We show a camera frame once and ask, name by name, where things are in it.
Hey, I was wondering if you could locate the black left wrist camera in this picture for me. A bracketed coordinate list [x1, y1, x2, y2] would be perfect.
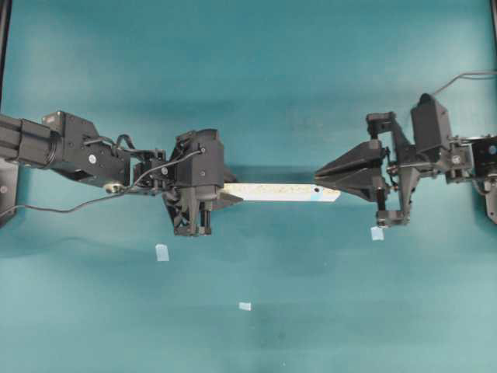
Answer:
[170, 129, 224, 187]

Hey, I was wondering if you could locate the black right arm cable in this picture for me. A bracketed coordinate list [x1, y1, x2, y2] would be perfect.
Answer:
[430, 69, 497, 96]

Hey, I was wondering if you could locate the right tape marker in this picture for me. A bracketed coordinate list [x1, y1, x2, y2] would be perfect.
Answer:
[370, 226, 384, 241]

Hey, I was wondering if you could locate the tape marker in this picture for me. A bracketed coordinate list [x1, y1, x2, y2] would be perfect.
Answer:
[238, 302, 252, 311]
[155, 244, 169, 262]
[370, 226, 384, 241]

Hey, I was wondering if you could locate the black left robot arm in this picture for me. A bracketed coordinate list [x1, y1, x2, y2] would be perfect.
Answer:
[1, 111, 242, 236]

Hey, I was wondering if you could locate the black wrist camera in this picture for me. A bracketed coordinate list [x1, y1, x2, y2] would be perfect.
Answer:
[170, 129, 224, 187]
[411, 93, 452, 159]

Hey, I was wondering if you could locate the middle tape marker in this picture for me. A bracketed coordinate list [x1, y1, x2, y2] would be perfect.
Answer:
[238, 302, 252, 311]

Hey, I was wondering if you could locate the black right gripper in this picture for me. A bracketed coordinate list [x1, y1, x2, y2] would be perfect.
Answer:
[314, 112, 447, 228]

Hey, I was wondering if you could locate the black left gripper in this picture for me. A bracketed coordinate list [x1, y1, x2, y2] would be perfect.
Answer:
[162, 151, 244, 236]

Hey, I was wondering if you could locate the white particle board plank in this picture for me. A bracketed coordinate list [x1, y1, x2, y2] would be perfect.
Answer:
[222, 183, 341, 203]

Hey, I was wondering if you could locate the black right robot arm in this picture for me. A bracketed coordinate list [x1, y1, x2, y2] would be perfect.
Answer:
[314, 112, 496, 228]

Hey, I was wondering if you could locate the black left frame post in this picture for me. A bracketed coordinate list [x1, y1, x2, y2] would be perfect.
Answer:
[0, 0, 12, 100]

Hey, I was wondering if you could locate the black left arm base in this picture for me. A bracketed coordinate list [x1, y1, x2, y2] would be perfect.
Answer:
[0, 159, 19, 212]

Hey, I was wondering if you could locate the left tape marker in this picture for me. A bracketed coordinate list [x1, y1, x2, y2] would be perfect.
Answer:
[155, 244, 169, 262]

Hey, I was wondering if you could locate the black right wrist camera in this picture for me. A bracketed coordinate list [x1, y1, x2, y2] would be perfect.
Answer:
[411, 93, 452, 159]

